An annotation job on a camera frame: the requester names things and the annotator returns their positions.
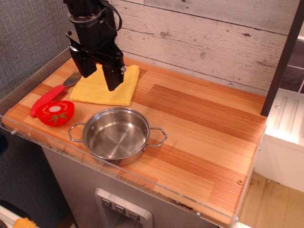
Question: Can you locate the dark wooden post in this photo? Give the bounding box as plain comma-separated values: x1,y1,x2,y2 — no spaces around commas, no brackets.
260,0,304,117

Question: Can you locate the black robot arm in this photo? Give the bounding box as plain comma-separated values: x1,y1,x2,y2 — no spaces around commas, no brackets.
64,0,126,91

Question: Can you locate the yellow folded cloth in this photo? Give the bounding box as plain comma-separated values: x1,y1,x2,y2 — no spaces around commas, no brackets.
70,64,140,106

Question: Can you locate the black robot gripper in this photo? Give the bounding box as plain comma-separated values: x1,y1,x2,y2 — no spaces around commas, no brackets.
66,13,125,91

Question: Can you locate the red toy half tomato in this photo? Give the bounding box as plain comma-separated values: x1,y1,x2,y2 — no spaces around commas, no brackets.
36,100,75,127

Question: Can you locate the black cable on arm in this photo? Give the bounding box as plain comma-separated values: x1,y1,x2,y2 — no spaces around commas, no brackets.
101,0,123,32

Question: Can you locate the stainless steel pot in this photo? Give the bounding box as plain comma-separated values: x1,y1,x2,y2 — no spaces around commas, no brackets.
68,107,167,167

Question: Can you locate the clear acrylic table guard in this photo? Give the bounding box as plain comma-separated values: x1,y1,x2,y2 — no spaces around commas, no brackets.
2,111,266,228

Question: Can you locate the fork with red handle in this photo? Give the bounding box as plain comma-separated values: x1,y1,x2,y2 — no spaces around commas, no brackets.
30,69,82,117

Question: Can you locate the grey toy fridge cabinet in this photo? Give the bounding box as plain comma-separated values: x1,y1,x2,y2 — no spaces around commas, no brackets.
43,148,216,228

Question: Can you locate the white toy sink unit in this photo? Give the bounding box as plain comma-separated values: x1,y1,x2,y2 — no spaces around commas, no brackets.
254,89,304,191

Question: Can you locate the yellow object bottom left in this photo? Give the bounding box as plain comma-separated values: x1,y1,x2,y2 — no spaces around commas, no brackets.
13,218,37,228

